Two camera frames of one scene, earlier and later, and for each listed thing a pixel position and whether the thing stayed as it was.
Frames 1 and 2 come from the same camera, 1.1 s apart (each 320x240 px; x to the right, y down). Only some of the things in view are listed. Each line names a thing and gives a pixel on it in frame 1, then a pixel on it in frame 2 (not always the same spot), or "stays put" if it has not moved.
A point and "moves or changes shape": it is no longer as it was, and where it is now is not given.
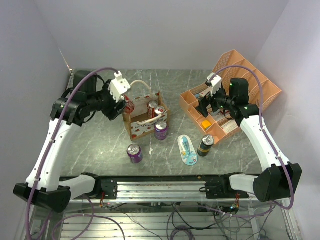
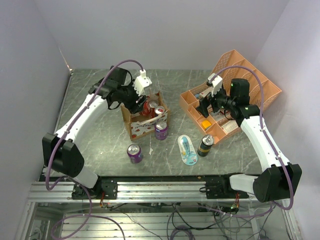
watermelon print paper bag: x=140 y=125 stays put
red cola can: x=130 y=106 moves or changes shape
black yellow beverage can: x=205 y=145 stays put
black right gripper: x=205 y=101 stays put
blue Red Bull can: x=159 y=110 stays put
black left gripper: x=111 y=112 → x=133 y=107
